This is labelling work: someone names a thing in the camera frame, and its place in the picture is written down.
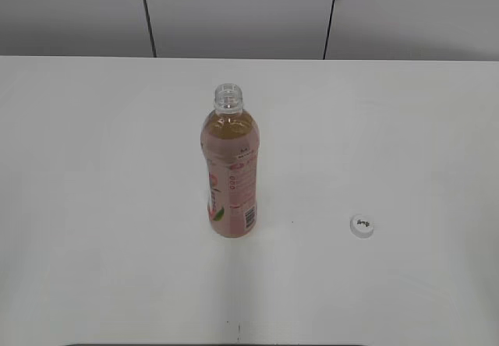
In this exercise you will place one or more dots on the pink label tea bottle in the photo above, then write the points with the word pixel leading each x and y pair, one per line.
pixel 230 142

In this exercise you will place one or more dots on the white bottle cap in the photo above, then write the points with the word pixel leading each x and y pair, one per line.
pixel 361 226

